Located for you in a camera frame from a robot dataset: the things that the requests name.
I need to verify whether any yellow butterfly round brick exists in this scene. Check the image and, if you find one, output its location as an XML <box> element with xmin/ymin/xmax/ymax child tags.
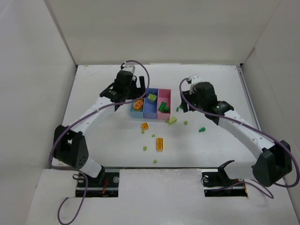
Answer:
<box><xmin>133</xmin><ymin>99</ymin><xmax>144</xmax><ymax>111</ymax></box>

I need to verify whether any dark green heart brick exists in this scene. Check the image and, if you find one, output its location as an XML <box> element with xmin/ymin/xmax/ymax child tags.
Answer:
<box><xmin>163</xmin><ymin>107</ymin><xmax>170</xmax><ymax>113</ymax></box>

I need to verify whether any dark green plate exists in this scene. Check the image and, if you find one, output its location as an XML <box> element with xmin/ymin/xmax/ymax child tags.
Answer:
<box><xmin>158</xmin><ymin>102</ymin><xmax>167</xmax><ymax>112</ymax></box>

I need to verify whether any yellow square brick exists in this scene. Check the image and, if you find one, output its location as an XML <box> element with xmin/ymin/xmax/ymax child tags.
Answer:
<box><xmin>142</xmin><ymin>122</ymin><xmax>149</xmax><ymax>130</ymax></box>

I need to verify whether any yellow long 2x3 brick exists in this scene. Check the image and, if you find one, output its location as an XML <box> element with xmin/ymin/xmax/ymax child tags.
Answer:
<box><xmin>157</xmin><ymin>138</ymin><xmax>164</xmax><ymax>151</ymax></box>

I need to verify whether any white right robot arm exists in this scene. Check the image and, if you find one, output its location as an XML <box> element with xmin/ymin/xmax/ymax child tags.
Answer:
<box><xmin>180</xmin><ymin>78</ymin><xmax>299</xmax><ymax>187</ymax></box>

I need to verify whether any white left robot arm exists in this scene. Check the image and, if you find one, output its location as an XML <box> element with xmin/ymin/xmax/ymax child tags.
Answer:
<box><xmin>49</xmin><ymin>68</ymin><xmax>146</xmax><ymax>178</ymax></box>

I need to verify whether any purple blue container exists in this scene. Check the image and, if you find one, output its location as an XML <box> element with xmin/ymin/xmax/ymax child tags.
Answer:
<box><xmin>143</xmin><ymin>88</ymin><xmax>158</xmax><ymax>119</ymax></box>

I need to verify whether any pale green curved brick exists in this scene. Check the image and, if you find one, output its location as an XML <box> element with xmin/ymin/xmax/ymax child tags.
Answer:
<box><xmin>168</xmin><ymin>117</ymin><xmax>177</xmax><ymax>125</ymax></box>

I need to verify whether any pink container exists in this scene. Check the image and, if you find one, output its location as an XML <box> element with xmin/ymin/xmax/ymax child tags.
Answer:
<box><xmin>157</xmin><ymin>89</ymin><xmax>171</xmax><ymax>120</ymax></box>

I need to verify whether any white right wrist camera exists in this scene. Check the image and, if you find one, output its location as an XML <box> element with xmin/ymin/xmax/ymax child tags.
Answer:
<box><xmin>187</xmin><ymin>74</ymin><xmax>202</xmax><ymax>94</ymax></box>

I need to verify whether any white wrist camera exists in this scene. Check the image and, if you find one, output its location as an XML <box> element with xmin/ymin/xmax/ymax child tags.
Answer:
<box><xmin>187</xmin><ymin>74</ymin><xmax>202</xmax><ymax>94</ymax></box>
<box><xmin>121</xmin><ymin>63</ymin><xmax>135</xmax><ymax>74</ymax></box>

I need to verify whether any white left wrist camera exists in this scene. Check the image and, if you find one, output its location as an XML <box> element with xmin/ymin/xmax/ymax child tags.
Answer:
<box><xmin>121</xmin><ymin>63</ymin><xmax>135</xmax><ymax>74</ymax></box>

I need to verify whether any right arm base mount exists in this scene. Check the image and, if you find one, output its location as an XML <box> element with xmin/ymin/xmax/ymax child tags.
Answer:
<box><xmin>201</xmin><ymin>160</ymin><xmax>248</xmax><ymax>197</ymax></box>

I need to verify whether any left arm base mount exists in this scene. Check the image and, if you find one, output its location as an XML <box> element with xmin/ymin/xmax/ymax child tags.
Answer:
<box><xmin>72</xmin><ymin>168</ymin><xmax>120</xmax><ymax>198</ymax></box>

